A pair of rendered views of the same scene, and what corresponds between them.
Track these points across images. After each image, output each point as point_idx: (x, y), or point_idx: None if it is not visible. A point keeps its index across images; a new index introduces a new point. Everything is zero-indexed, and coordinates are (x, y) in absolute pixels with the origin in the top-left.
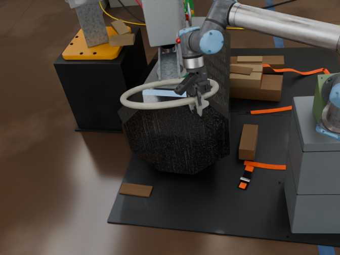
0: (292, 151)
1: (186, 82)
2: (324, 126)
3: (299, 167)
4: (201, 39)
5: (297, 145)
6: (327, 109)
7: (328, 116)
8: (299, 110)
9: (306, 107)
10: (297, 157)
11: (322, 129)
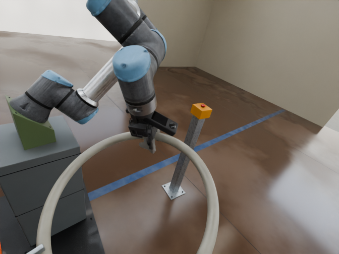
0: (44, 192)
1: (164, 115)
2: (93, 109)
3: (79, 169)
4: (164, 42)
5: (58, 170)
6: (88, 97)
7: (103, 92)
8: (24, 158)
9: (18, 154)
10: None
11: (95, 112)
